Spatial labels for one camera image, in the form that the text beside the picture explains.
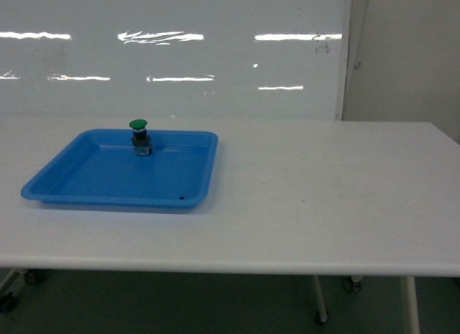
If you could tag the white table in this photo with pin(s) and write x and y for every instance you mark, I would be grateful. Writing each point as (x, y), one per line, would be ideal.
(287, 197)

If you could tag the green mushroom push button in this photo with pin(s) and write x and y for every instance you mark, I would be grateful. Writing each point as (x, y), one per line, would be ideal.
(141, 140)

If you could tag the white glossy board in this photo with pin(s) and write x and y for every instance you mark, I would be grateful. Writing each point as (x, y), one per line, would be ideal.
(249, 59)

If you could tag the blue plastic tray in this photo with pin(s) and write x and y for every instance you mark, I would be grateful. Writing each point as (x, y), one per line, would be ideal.
(99, 167)

